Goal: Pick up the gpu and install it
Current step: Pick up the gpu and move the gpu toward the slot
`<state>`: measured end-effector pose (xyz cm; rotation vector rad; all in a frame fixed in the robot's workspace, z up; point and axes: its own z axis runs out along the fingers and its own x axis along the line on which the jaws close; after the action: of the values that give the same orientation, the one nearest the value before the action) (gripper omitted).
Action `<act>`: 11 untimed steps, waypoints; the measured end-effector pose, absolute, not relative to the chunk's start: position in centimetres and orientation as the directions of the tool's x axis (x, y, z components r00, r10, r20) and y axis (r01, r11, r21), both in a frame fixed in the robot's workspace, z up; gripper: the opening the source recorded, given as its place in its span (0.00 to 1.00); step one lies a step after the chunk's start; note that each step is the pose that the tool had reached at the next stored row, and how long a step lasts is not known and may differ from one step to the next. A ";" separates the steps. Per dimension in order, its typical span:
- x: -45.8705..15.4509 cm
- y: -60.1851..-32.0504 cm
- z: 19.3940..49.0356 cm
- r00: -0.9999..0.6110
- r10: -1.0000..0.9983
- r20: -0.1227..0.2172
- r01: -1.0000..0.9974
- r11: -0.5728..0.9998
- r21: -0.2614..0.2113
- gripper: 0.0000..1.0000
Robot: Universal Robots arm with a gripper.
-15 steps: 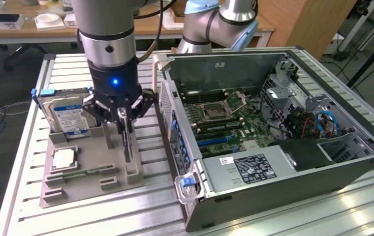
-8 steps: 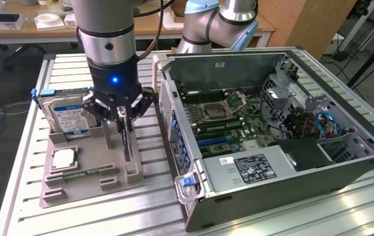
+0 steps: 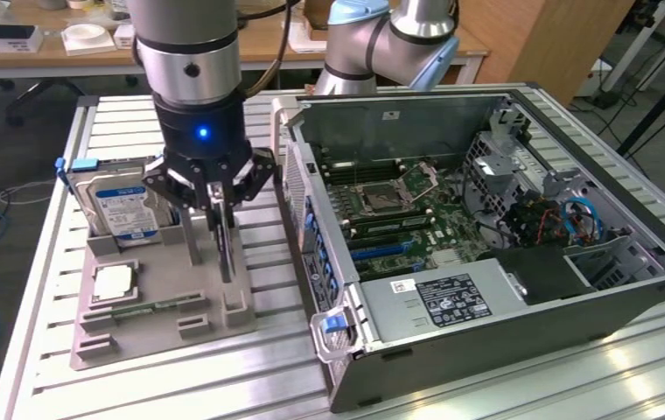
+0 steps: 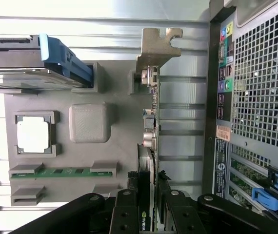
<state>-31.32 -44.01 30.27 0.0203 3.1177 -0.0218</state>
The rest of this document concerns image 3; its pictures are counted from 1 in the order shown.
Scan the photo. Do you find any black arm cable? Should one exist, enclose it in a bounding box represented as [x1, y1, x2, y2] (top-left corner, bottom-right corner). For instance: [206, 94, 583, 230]
[245, 0, 304, 96]

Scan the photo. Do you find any perforated metal disk bay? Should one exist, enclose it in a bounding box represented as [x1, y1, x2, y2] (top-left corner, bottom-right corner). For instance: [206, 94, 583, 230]
[460, 129, 551, 228]

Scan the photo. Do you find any hard disk in blue bracket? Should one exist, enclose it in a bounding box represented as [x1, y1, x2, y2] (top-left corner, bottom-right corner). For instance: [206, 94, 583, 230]
[53, 155, 169, 246]

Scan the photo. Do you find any red wire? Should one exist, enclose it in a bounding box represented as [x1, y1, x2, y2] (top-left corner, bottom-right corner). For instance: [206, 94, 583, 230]
[540, 208, 563, 242]

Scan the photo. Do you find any white floor box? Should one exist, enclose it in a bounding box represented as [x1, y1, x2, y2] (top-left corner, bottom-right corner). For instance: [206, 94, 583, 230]
[576, 59, 613, 101]

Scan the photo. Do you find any white paper stack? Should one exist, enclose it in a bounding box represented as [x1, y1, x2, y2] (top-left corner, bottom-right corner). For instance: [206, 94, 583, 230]
[281, 20, 331, 54]

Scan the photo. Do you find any black office chair base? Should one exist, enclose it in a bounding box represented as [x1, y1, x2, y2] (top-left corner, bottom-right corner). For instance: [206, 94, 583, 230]
[4, 77, 86, 128]

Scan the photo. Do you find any graphics card with metal bracket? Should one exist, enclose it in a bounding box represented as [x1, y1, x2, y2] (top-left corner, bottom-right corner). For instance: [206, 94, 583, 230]
[208, 183, 238, 284]

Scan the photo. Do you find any green RAM stick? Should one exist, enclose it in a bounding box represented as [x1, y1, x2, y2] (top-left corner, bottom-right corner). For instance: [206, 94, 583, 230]
[108, 297, 186, 319]

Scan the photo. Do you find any gray floor cable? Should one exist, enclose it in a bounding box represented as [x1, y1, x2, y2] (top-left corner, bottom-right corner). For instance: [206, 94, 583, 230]
[0, 182, 53, 207]

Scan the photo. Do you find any open dark PC case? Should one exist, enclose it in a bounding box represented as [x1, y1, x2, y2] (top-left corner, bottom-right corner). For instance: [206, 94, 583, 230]
[270, 85, 665, 415]

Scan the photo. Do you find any gray parts rack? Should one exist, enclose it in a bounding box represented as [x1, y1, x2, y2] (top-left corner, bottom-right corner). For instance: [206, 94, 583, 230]
[69, 205, 258, 372]

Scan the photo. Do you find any brown cardboard box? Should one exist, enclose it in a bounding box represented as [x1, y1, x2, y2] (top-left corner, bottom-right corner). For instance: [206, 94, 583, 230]
[303, 0, 333, 30]

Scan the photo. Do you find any CPU socket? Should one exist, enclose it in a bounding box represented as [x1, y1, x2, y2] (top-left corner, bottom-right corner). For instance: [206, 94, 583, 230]
[356, 183, 413, 214]

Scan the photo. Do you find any RAM stick with white label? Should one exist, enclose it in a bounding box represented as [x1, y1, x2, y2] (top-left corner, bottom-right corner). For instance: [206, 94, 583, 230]
[348, 216, 435, 234]

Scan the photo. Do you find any small white labelled box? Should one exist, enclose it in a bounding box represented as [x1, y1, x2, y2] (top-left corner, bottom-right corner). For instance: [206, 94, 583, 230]
[112, 24, 137, 50]

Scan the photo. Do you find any wooden desk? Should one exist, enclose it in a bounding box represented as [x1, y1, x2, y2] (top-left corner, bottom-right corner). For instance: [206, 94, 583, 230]
[0, 0, 492, 95]

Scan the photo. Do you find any black wire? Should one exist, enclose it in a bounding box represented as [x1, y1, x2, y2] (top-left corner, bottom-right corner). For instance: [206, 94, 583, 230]
[475, 209, 521, 251]

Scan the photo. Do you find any wooden cabinet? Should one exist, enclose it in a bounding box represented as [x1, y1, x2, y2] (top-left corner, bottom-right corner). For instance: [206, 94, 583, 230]
[460, 0, 641, 109]

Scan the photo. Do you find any gray power supply unit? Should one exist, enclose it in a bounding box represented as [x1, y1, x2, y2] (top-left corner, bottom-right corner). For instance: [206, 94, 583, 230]
[359, 257, 529, 345]

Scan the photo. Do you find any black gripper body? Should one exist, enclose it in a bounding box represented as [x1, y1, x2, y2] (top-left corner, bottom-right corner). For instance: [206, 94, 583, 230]
[153, 93, 256, 207]

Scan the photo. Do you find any blue wire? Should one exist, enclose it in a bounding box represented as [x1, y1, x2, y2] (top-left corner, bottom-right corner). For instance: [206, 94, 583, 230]
[559, 197, 605, 246]

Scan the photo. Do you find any green motherboard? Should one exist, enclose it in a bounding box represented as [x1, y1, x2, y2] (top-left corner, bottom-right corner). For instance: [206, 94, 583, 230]
[315, 147, 489, 281]

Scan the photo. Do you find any white box with round insert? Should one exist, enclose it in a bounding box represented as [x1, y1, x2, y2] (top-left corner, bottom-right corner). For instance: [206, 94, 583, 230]
[61, 24, 117, 57]

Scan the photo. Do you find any blue expansion slot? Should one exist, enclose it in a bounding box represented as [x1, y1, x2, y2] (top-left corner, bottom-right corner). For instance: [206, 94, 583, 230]
[348, 243, 413, 260]

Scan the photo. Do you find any blue case latch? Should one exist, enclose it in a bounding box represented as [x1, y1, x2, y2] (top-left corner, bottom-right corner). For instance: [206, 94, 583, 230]
[319, 315, 347, 336]

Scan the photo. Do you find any white box with black top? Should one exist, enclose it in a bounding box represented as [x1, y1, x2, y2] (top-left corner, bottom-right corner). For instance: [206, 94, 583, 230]
[0, 24, 45, 53]

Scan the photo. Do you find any metal socket cover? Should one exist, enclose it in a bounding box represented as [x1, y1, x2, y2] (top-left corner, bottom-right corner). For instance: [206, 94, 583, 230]
[396, 162, 443, 198]

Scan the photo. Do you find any silver CPU chip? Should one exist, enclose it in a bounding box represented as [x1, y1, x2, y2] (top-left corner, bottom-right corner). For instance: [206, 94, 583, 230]
[90, 262, 141, 303]

